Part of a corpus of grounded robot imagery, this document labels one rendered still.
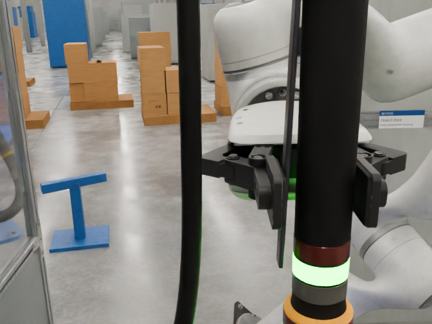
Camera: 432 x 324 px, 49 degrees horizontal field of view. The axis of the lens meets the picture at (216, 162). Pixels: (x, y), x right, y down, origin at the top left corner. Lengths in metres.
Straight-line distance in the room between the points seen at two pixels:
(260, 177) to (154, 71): 7.49
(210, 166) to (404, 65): 0.29
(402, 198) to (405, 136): 1.36
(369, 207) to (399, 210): 0.67
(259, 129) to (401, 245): 0.68
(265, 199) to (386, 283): 0.73
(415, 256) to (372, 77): 0.50
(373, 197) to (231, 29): 0.25
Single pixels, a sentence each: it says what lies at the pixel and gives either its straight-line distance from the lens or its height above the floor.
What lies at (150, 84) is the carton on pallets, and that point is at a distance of 7.78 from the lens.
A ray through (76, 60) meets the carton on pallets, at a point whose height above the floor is 0.94.
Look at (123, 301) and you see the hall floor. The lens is 3.18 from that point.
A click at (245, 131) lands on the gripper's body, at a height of 1.67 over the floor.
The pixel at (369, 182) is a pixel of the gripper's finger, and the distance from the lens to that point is 0.26.
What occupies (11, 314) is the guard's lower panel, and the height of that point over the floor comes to 0.86.
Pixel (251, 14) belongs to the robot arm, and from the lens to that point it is 0.47.
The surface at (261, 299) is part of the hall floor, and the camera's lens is 3.13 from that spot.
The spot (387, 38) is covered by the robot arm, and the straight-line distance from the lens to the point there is 0.53.
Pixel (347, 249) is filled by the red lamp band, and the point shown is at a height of 1.62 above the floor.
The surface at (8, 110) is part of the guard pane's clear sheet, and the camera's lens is 1.65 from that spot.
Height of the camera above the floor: 1.75
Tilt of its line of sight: 18 degrees down
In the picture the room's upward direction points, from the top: 1 degrees counter-clockwise
